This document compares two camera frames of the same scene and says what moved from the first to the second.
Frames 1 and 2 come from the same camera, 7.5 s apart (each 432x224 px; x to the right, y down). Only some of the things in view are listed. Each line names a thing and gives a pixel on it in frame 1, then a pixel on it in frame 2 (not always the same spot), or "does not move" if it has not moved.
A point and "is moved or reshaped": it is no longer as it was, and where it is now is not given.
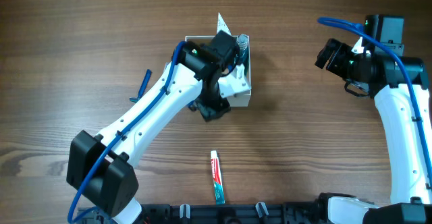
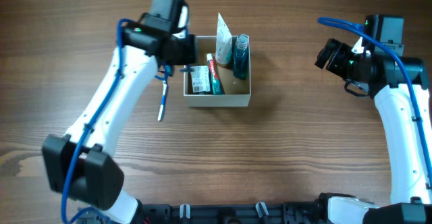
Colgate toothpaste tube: x=217 y=179 is moved or reshaped
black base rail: x=219 y=212 does not move
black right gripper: x=341 y=50 does not move
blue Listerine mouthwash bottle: x=243 y=57 does not move
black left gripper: x=212 y=108 → x=189 y=51
